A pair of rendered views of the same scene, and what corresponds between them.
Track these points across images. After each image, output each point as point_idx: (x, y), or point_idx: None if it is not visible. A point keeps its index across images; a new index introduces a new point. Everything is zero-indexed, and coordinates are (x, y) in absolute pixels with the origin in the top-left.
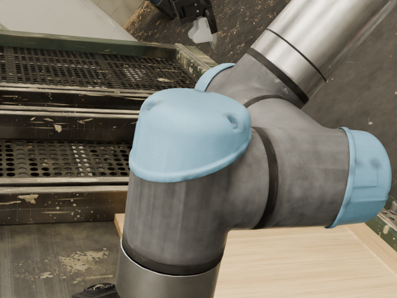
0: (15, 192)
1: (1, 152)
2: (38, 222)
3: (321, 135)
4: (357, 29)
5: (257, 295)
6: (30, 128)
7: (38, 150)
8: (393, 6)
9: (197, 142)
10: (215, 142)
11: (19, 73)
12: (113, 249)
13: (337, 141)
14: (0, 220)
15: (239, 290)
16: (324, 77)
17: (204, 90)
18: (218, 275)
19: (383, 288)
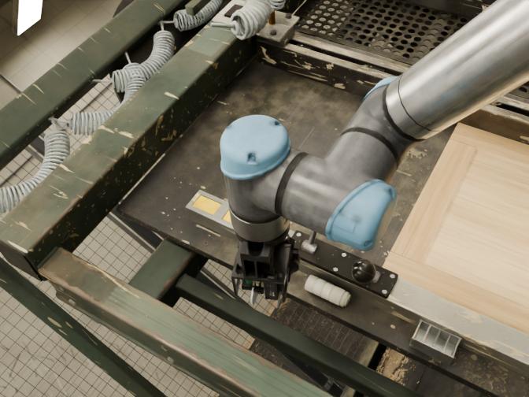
0: (379, 76)
1: (419, 24)
2: None
3: (334, 182)
4: (451, 103)
5: (512, 254)
6: (458, 4)
7: (454, 29)
8: (503, 91)
9: (228, 161)
10: (236, 165)
11: None
12: (431, 153)
13: (339, 191)
14: (365, 94)
15: (499, 241)
16: (428, 129)
17: (364, 97)
18: (274, 228)
19: None
